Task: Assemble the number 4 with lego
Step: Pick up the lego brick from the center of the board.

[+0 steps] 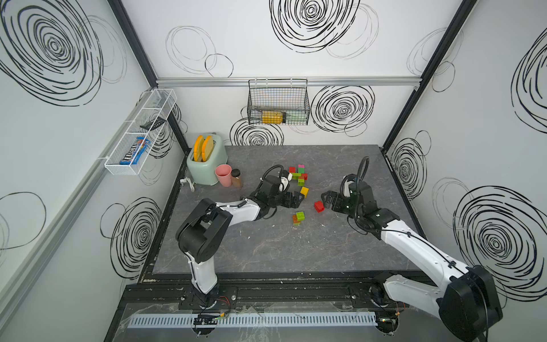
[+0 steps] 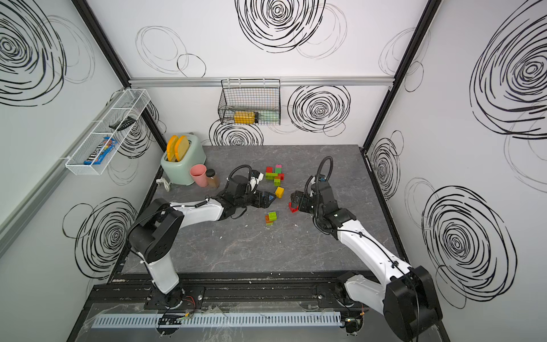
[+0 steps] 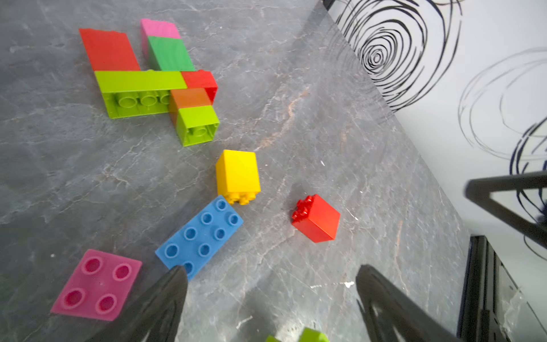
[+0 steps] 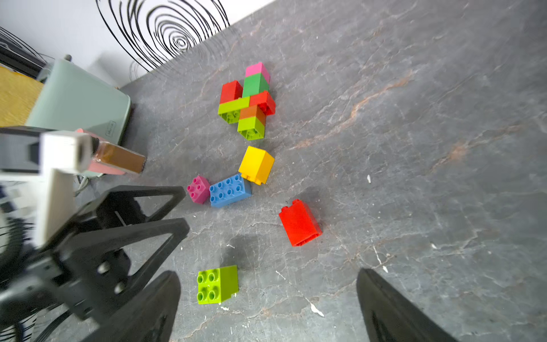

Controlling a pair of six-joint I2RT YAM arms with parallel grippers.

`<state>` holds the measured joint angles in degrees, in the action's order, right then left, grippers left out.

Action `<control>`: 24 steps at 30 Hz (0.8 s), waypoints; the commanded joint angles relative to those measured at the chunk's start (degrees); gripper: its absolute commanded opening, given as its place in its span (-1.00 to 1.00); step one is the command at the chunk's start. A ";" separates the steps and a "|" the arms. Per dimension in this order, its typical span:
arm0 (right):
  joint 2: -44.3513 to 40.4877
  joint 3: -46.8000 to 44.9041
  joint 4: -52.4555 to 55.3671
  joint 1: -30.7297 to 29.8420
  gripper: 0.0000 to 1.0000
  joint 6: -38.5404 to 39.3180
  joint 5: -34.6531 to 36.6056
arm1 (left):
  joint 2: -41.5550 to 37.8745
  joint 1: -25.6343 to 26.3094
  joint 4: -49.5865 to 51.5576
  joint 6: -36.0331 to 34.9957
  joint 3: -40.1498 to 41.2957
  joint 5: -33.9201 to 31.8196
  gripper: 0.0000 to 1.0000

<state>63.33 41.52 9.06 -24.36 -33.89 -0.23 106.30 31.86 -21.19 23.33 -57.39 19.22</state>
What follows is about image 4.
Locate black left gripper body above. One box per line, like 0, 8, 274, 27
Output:
0, 200, 133, 326

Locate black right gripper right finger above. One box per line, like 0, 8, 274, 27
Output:
356, 269, 455, 341

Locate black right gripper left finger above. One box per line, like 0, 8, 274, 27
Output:
84, 271, 181, 341

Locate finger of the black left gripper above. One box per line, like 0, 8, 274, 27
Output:
80, 184, 187, 227
59, 218, 189, 308

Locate lime small lego brick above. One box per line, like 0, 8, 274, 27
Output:
237, 117, 265, 141
197, 265, 239, 305

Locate pink lego brick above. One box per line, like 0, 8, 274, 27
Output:
187, 175, 210, 205
245, 62, 271, 84

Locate blue long lego brick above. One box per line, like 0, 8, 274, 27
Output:
209, 173, 252, 208

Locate yellow tall lego brick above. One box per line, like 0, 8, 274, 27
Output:
239, 146, 275, 185

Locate lime long lego brick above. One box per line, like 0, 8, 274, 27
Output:
218, 97, 250, 124

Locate dark green lego brick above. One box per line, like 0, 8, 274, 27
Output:
243, 73, 270, 98

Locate red small lego brick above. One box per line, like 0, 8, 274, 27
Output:
249, 91, 276, 116

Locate red tall lego brick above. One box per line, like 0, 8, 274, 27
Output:
279, 199, 323, 247

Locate pink plastic cup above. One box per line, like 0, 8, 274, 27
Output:
76, 128, 125, 175

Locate brown spice jar black lid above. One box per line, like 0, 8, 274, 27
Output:
92, 141, 146, 174

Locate mint green toaster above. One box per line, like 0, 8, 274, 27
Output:
25, 59, 132, 144

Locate right toy bread slice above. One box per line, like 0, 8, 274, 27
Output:
0, 66, 44, 127

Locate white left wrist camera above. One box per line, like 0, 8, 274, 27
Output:
0, 125, 99, 249

